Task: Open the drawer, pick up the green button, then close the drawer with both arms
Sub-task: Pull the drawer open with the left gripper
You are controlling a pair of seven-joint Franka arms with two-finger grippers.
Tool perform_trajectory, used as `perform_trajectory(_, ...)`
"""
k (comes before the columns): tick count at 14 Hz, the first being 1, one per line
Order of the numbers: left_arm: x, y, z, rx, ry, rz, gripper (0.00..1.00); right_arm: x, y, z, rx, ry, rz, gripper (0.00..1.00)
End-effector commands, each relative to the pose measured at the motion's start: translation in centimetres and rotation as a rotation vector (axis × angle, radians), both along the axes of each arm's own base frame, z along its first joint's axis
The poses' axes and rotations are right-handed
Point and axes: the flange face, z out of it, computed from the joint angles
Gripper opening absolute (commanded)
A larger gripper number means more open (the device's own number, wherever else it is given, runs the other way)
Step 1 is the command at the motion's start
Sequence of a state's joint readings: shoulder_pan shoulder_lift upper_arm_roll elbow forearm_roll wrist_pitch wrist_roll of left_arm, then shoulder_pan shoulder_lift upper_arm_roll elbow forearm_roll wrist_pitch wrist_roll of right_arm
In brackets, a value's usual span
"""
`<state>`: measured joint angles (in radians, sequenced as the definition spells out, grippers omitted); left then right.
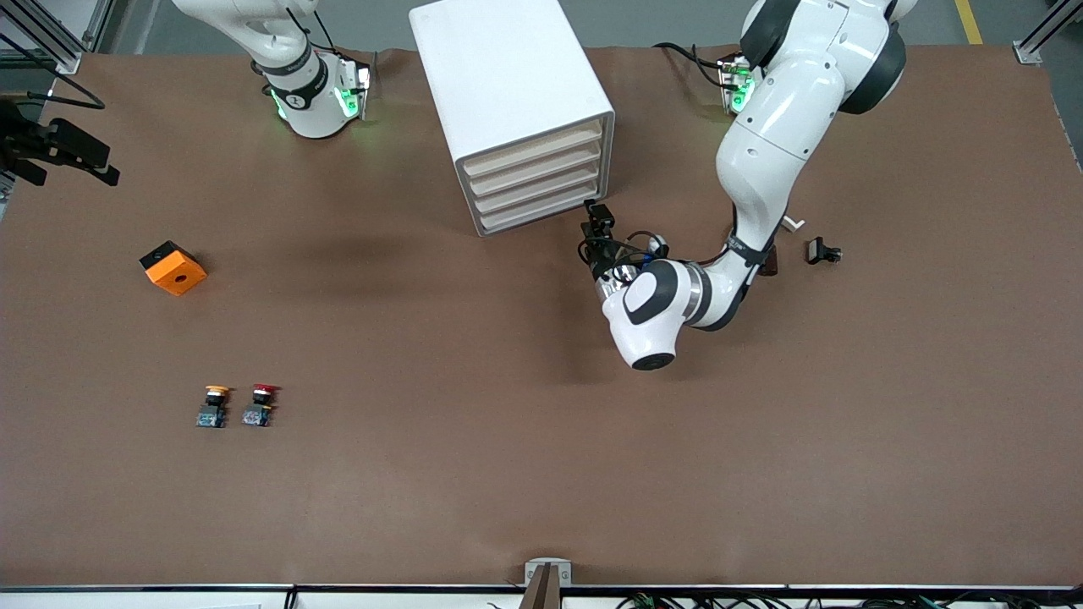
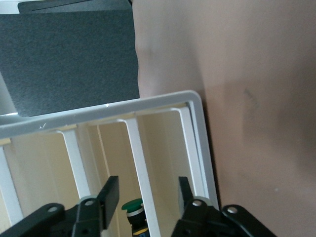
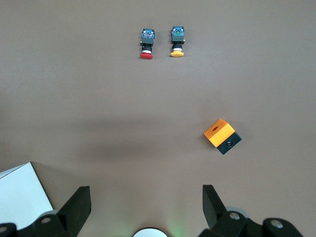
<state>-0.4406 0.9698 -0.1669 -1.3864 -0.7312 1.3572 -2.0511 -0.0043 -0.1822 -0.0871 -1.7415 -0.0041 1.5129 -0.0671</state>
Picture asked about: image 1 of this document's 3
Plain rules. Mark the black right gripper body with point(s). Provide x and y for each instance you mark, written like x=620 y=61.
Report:
x=25 y=145

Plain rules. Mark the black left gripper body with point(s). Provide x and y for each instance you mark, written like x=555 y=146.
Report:
x=601 y=260

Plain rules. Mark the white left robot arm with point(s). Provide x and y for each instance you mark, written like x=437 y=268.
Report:
x=787 y=110

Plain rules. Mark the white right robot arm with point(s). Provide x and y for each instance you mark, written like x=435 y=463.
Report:
x=313 y=110

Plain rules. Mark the yellow push button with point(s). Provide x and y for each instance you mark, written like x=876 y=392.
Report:
x=211 y=416

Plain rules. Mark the red push button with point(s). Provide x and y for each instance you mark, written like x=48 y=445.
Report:
x=256 y=415

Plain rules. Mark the orange box with hole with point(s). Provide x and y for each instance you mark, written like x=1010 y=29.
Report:
x=178 y=275

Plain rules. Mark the brown table mat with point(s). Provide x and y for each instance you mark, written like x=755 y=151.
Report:
x=541 y=423

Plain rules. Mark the small black clip part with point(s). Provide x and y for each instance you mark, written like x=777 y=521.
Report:
x=818 y=250

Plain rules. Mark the aluminium frame profile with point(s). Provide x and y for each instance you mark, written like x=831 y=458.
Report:
x=1028 y=52
x=63 y=57

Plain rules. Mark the grey mount bracket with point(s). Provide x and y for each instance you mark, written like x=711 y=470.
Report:
x=531 y=575

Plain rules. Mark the white table edge rail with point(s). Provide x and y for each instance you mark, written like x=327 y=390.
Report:
x=127 y=600

